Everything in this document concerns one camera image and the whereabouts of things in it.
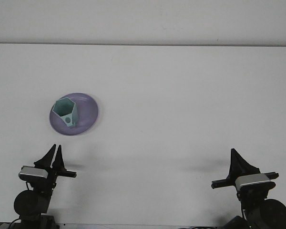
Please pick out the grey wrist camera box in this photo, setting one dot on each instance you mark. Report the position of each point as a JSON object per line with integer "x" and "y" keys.
{"x": 33, "y": 172}
{"x": 252, "y": 180}

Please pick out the pale purple round plate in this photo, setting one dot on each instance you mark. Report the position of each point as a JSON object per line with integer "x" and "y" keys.
{"x": 88, "y": 114}

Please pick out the pale blue angular cup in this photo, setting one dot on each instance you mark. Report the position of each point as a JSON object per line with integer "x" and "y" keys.
{"x": 64, "y": 107}

